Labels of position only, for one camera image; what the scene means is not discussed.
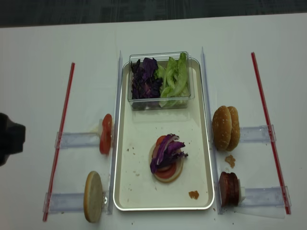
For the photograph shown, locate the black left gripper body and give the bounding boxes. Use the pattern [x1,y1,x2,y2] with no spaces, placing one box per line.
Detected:
[0,113,26,166]

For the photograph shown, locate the purple cabbage leaf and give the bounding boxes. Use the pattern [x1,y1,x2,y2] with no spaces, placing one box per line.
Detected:
[150,134,188,174]

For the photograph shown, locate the clear slider behind tomato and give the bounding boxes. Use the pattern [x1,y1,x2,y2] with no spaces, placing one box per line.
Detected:
[55,132,100,149]

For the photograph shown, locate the upright tomato slices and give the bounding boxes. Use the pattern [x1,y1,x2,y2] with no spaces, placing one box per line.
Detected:
[99,114,112,155]

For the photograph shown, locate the tomato slice on bun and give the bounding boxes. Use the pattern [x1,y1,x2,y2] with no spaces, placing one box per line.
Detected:
[152,135,176,179]

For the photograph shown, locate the green lettuce leaves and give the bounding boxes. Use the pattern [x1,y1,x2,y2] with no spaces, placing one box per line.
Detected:
[154,52,190,108]

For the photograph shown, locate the bread crumb on tray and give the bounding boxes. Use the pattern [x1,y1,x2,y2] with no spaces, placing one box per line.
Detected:
[189,191,199,200]

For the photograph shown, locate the bread crumb on table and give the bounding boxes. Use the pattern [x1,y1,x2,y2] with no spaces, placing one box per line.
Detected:
[225,154,236,169]

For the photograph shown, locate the white pusher block at patties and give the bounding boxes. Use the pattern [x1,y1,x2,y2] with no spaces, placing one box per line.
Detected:
[238,187,246,205]

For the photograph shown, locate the clear slider behind patties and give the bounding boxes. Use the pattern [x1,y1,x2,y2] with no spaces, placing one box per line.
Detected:
[238,186,292,207]

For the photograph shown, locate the clear slider behind bun slice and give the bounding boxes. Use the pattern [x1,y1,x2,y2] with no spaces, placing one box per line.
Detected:
[42,191,108,213]

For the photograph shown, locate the upright pale bun slice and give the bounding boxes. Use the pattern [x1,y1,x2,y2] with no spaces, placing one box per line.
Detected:
[83,171,103,223]

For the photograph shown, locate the white metal tray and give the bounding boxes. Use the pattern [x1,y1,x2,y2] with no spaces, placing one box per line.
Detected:
[113,59,214,211]

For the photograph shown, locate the purple cabbage leaves pile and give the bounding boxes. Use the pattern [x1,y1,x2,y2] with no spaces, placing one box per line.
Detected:
[130,57,162,99]

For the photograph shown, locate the clear plastic salad box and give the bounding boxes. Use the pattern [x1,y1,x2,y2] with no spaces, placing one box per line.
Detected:
[127,51,194,110]

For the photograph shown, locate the bottom bun on tray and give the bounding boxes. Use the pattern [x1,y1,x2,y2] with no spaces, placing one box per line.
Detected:
[149,144,184,183]

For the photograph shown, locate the left sesame bun top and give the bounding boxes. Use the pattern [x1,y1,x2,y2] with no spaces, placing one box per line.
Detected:
[212,105,232,150]

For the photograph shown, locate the sesame bun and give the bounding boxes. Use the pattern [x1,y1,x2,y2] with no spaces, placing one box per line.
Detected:
[212,105,232,150]
[226,106,240,151]

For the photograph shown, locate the dark sausage patty stack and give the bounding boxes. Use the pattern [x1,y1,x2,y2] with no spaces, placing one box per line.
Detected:
[219,172,240,207]

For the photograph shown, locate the right sesame bun top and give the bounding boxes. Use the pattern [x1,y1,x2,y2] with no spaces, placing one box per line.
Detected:
[226,106,240,151]

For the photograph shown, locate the clear slider behind buns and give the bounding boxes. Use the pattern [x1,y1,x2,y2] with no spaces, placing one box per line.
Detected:
[239,125,276,143]

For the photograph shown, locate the left red rail strip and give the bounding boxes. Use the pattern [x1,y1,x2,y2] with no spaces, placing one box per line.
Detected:
[43,62,75,222]

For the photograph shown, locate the red rail strip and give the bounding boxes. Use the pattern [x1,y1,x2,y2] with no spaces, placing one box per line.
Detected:
[43,62,75,222]
[251,52,292,215]

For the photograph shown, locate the left clear long rail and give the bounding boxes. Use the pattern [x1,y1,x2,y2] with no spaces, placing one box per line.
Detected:
[106,51,123,215]

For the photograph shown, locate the clear long rail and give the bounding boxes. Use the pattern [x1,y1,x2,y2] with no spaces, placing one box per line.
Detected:
[201,47,224,215]
[106,51,123,215]

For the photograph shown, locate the right clear long rail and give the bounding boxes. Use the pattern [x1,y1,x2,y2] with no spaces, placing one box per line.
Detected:
[201,47,224,215]

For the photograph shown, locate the right red rail strip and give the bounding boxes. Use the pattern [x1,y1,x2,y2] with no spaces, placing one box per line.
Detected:
[251,52,292,215]

